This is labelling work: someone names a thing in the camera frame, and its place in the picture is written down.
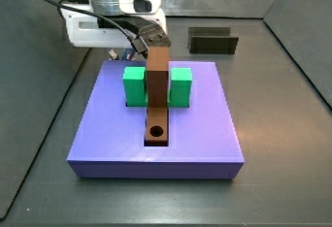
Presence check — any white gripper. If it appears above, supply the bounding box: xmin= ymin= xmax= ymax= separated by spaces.
xmin=61 ymin=9 xmax=167 ymax=49

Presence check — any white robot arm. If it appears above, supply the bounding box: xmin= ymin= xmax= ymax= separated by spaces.
xmin=61 ymin=0 xmax=171 ymax=48

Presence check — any right green block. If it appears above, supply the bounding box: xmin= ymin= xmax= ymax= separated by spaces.
xmin=168 ymin=68 xmax=191 ymax=108

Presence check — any black cable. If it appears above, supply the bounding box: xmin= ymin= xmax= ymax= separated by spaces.
xmin=16 ymin=0 xmax=148 ymax=59

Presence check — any green block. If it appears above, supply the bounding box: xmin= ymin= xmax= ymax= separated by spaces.
xmin=168 ymin=68 xmax=191 ymax=108
xmin=121 ymin=66 xmax=145 ymax=107

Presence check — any purple base block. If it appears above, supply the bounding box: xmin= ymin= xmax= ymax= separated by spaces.
xmin=66 ymin=61 xmax=243 ymax=178

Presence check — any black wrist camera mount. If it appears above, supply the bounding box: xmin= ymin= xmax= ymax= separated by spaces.
xmin=97 ymin=16 xmax=171 ymax=52

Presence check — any blue peg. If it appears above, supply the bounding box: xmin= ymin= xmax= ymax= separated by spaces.
xmin=123 ymin=49 xmax=135 ymax=60

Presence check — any black angle fixture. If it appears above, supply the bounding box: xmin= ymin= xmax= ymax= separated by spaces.
xmin=187 ymin=27 xmax=238 ymax=54

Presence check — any brown L-shaped bracket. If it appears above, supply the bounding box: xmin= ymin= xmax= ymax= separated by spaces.
xmin=144 ymin=47 xmax=168 ymax=146

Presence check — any left green block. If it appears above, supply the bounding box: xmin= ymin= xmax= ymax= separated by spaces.
xmin=121 ymin=66 xmax=145 ymax=107

